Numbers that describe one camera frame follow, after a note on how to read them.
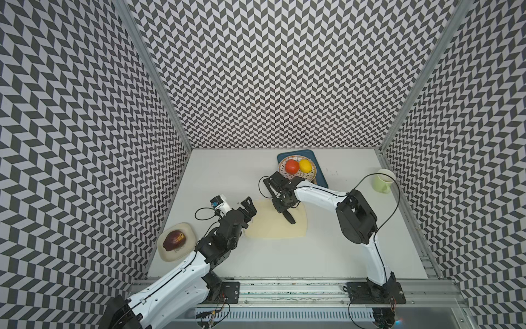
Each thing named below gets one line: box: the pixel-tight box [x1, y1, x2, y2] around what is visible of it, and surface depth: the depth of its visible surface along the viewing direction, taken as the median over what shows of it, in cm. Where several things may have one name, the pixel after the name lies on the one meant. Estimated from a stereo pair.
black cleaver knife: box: [282, 209, 296, 225], surface depth 93 cm
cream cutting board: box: [244, 198, 308, 238], surface depth 92 cm
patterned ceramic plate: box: [278, 154, 318, 182], surface depth 108 cm
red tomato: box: [284, 159, 300, 175], surface depth 107 cm
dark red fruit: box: [162, 229, 187, 251], surface depth 82 cm
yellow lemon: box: [298, 159, 313, 174], surface depth 107 cm
